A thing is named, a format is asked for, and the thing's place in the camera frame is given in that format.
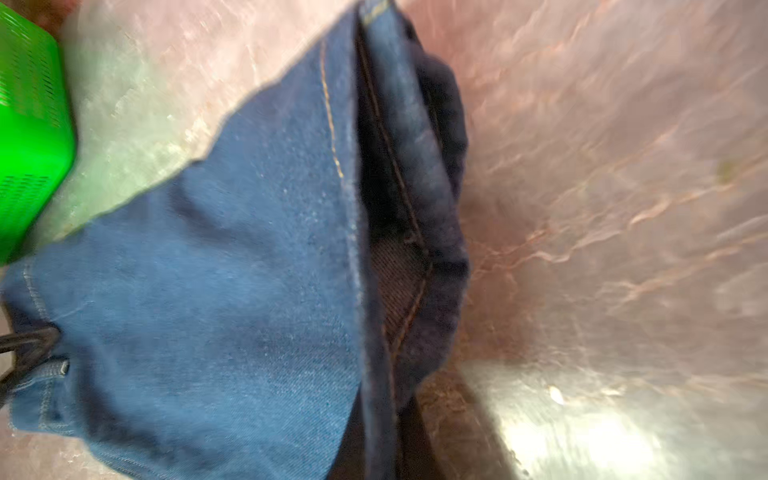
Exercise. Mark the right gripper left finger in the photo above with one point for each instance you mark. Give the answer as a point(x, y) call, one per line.
point(350, 462)

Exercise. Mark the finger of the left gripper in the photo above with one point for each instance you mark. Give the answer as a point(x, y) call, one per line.
point(29, 349)

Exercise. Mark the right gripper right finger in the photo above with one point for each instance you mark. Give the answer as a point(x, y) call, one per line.
point(416, 459)

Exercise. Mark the blue denim skirt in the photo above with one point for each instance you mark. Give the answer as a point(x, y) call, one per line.
point(221, 324)

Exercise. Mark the green plastic basket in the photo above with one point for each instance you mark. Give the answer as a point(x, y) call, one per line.
point(37, 132)

